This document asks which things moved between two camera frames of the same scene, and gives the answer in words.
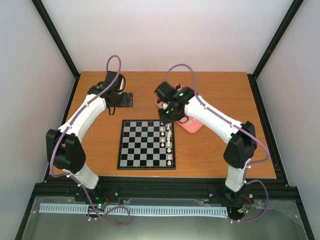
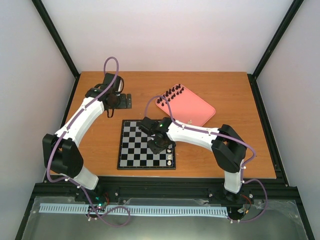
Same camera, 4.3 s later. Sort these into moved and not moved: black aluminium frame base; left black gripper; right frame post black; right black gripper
Moved: right black gripper
Not moved: black aluminium frame base; right frame post black; left black gripper
